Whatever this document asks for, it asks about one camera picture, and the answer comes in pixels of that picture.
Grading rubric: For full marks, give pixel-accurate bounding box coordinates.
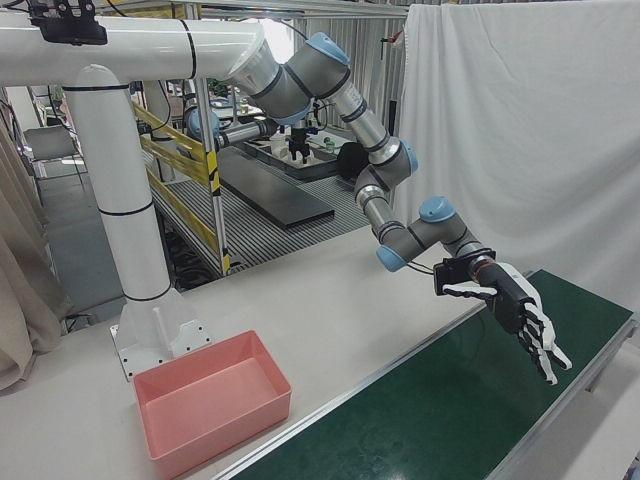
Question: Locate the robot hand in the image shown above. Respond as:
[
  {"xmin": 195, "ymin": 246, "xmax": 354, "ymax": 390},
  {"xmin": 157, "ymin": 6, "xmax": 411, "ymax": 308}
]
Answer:
[{"xmin": 442, "ymin": 262, "xmax": 574, "ymax": 386}]

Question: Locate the pink plastic basket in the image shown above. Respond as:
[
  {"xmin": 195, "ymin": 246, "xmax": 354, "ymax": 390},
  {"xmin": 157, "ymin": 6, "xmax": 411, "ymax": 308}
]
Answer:
[{"xmin": 132, "ymin": 329, "xmax": 293, "ymax": 480}]

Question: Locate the green belt conveyor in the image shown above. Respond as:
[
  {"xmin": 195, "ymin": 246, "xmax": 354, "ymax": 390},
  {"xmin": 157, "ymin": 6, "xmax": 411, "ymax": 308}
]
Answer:
[{"xmin": 214, "ymin": 269, "xmax": 640, "ymax": 480}]

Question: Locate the white curtain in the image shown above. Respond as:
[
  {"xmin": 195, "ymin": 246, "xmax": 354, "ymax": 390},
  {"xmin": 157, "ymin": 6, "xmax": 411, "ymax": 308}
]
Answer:
[{"xmin": 399, "ymin": 0, "xmax": 640, "ymax": 321}]

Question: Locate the grey bin tray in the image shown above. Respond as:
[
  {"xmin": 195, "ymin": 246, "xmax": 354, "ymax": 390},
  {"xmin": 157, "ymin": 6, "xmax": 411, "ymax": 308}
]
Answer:
[{"xmin": 244, "ymin": 138, "xmax": 346, "ymax": 182}]

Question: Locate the long black tray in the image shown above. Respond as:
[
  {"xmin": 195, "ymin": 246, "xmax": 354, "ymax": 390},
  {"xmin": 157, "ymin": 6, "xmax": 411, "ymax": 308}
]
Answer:
[{"xmin": 219, "ymin": 149, "xmax": 336, "ymax": 231}]

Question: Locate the black background gripper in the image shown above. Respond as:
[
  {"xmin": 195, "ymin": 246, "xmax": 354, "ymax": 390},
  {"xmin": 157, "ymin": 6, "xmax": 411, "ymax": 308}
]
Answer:
[{"xmin": 287, "ymin": 127, "xmax": 314, "ymax": 164}]

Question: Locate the yellow black safety railing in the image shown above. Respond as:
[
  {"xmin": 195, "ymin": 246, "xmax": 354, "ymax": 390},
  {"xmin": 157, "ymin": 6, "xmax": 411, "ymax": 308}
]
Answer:
[{"xmin": 132, "ymin": 102, "xmax": 232, "ymax": 275}]

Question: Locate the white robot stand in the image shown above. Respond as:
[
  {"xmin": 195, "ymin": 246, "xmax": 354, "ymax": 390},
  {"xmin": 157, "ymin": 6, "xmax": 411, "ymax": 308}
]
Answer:
[{"xmin": 0, "ymin": 14, "xmax": 274, "ymax": 384}]

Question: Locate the grey chair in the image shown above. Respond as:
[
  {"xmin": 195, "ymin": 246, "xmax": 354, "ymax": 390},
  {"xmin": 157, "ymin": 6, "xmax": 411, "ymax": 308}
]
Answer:
[{"xmin": 22, "ymin": 127, "xmax": 86, "ymax": 191}]

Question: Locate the beige curtain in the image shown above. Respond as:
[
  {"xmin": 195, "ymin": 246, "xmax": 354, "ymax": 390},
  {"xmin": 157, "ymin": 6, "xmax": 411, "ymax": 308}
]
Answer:
[{"xmin": 0, "ymin": 124, "xmax": 71, "ymax": 396}]

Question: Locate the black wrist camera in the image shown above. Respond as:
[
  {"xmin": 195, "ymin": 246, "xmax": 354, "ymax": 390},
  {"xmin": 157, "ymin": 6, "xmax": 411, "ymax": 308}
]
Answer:
[{"xmin": 432, "ymin": 257, "xmax": 474, "ymax": 296}]

